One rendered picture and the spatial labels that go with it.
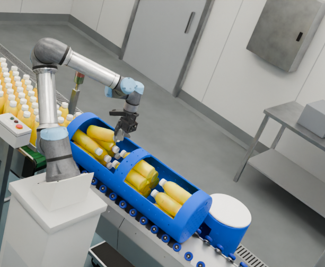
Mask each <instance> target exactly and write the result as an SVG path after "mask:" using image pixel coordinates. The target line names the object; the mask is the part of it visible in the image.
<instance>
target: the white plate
mask: <svg viewBox="0 0 325 267"><path fill-rule="evenodd" d="M210 196H211V197H212V199H213V202H212V206H211V208H210V210H209V213H210V214H211V215H212V216H213V217H214V218H215V219H216V220H218V221H219V222H221V223H223V224H225V225H227V226H230V227H234V228H243V227H246V226H247V225H249V223H250V222H251V214H250V212H249V210H248V209H247V207H246V206H245V205H244V204H243V203H241V202H240V201H239V200H237V199H235V198H233V197H231V196H229V195H226V194H212V195H210Z"/></svg>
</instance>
